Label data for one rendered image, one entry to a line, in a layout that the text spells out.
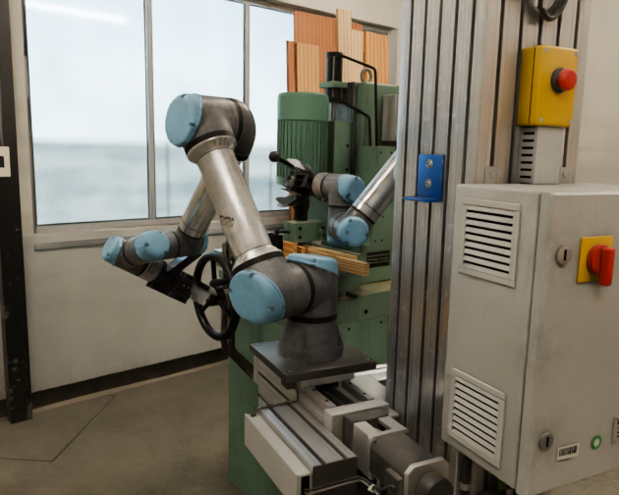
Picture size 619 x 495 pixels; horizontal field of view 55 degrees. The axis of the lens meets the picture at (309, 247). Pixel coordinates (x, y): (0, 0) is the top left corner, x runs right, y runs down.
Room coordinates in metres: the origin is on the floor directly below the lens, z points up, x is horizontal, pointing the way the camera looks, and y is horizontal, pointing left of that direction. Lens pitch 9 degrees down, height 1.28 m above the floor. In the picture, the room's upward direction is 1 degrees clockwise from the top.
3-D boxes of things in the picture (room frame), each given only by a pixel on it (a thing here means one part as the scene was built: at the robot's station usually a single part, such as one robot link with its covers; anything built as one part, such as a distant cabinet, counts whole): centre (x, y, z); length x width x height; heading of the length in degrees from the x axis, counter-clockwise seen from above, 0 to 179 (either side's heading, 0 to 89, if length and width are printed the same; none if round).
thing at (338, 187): (1.62, -0.09, 1.18); 0.11 x 0.08 x 0.09; 38
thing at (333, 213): (1.60, -0.09, 1.08); 0.11 x 0.08 x 0.11; 8
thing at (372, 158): (2.07, -0.23, 1.23); 0.09 x 0.08 x 0.15; 128
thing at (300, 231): (2.07, 0.02, 0.99); 0.14 x 0.07 x 0.09; 128
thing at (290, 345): (1.32, -0.01, 0.87); 0.15 x 0.15 x 0.10
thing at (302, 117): (2.06, 0.03, 1.32); 0.18 x 0.18 x 0.31
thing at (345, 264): (2.03, 0.01, 0.92); 0.60 x 0.02 x 0.04; 38
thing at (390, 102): (2.15, -0.31, 1.40); 0.10 x 0.06 x 0.16; 128
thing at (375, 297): (2.14, -0.06, 0.76); 0.57 x 0.45 x 0.09; 128
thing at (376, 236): (2.05, -0.21, 1.02); 0.09 x 0.07 x 0.12; 38
